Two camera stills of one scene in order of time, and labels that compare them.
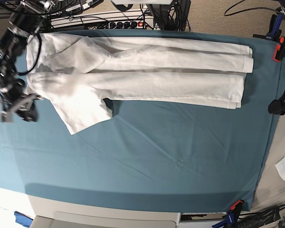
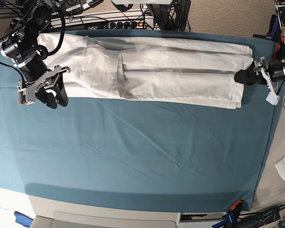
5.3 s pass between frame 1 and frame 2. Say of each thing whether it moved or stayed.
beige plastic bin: stayed
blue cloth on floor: stayed
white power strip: stayed
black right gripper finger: moved
